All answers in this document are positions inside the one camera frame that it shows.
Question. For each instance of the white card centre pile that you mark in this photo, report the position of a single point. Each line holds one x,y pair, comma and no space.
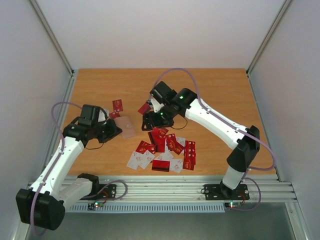
165,156

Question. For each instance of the red VIP card left pile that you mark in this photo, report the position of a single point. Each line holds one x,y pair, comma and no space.
145,146

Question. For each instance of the red VIP card top pile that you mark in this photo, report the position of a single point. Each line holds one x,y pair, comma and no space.
159,132

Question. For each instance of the dark red magstripe card centre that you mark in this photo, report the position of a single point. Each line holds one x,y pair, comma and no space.
157,140

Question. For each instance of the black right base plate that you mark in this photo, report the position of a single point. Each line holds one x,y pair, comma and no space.
214,192

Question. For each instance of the aluminium front rail frame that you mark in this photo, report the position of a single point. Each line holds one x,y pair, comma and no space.
187,188

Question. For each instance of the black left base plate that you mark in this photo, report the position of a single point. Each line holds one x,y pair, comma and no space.
108,192

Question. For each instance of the grey slotted cable duct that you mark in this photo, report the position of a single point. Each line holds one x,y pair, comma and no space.
143,208

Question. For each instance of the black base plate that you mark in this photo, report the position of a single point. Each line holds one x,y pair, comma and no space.
214,192
108,192

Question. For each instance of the pink leather card holder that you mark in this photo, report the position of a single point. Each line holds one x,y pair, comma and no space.
124,123

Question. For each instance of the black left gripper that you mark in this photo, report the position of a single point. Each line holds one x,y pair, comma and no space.
113,131

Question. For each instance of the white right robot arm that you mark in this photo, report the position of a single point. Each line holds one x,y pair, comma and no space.
243,141

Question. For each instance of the red vip card pile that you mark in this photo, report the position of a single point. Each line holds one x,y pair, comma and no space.
159,132
145,146

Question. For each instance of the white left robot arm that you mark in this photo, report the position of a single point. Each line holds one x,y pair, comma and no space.
45,202

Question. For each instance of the red card below far left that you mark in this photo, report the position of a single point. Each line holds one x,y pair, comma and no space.
114,115

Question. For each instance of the dark red card top centre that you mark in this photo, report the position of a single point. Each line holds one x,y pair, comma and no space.
145,108

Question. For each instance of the red card stack right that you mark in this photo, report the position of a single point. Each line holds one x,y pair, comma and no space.
189,155

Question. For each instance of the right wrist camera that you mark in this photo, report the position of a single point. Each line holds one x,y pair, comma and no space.
155,105

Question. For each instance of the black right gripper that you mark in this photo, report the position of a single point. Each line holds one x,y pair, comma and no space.
152,120

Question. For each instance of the red VIP card centre right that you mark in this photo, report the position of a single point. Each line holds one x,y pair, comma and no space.
173,144

